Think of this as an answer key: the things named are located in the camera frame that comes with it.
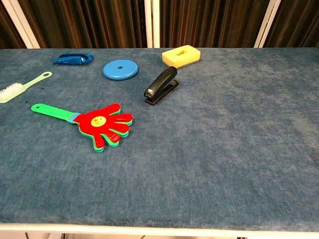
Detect red green hand clapper toy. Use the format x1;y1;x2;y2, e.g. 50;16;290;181
30;103;134;153

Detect dark blue table mat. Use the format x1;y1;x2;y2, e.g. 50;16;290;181
0;47;319;226

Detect black stapler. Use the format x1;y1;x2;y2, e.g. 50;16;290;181
143;66;179;106

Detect yellow sponge block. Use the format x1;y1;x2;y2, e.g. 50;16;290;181
161;44;202;70

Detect blue round disc with hole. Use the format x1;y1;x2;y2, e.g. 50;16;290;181
103;59;139;81

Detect blue plastic wrapper packet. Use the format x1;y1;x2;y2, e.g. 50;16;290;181
52;53;95;67

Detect white frame post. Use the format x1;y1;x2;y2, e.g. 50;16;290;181
2;0;41;49
254;0;284;48
144;0;161;48

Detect light green handled brush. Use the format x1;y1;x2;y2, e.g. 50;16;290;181
0;71;53;104

